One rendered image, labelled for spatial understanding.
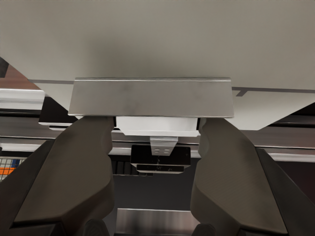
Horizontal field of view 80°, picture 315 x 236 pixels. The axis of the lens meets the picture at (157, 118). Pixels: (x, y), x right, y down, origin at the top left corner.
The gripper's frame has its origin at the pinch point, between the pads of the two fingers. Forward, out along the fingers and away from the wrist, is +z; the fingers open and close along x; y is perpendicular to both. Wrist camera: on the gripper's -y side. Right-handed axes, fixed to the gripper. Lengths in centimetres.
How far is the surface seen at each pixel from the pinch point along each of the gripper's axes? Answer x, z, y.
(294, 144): 31.6, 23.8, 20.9
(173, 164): 3.4, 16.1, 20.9
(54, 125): -11.1, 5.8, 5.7
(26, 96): -14.4, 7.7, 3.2
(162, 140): 0.7, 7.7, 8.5
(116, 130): -4.6, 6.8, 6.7
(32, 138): -29.1, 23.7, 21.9
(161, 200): 2, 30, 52
